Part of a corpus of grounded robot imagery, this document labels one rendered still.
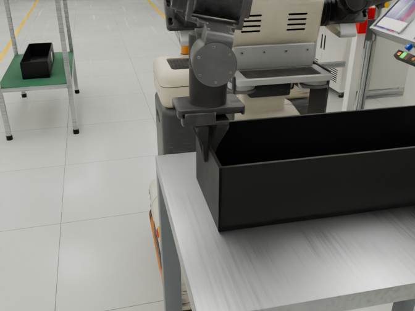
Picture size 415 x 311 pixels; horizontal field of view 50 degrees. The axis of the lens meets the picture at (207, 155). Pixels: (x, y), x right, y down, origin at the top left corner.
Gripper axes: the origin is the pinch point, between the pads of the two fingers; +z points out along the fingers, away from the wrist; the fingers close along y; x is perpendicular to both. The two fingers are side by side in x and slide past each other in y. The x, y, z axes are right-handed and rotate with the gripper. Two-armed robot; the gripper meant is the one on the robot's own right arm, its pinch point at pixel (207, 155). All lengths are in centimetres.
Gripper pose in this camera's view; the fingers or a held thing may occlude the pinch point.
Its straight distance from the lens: 72.7
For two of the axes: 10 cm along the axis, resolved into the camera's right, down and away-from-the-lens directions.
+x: -2.2, -4.2, 8.8
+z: -0.1, 9.0, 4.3
